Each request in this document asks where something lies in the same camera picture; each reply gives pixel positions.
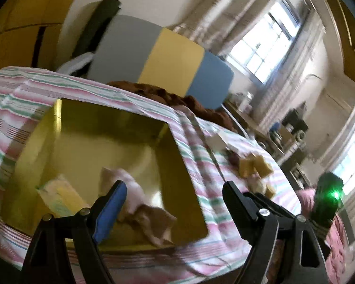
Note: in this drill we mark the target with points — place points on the grey yellow blue chair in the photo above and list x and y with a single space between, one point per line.
115 47

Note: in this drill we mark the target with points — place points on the dark brown blanket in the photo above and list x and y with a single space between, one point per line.
217 116

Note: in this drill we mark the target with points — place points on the gold metal tin box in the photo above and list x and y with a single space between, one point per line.
75 140

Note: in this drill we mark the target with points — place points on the beige curtain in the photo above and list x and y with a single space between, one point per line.
219 25

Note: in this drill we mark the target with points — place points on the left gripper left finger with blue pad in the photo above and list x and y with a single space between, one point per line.
104 212

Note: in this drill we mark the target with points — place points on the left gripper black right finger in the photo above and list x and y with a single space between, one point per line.
242 210

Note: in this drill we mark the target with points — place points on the cracker packet green wrapper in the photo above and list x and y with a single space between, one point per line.
60 198

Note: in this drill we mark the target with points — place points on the wooden wardrobe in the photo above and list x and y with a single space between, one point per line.
29 32

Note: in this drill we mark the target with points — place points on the white square box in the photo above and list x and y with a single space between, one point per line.
219 142

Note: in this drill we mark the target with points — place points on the yellow sponge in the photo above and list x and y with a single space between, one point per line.
253 165

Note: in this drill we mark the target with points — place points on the window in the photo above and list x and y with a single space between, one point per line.
260 51

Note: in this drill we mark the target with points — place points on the striped pink green bedsheet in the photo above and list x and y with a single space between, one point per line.
27 93

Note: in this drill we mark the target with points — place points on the pink striped cloth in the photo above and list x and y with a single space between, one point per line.
153 222

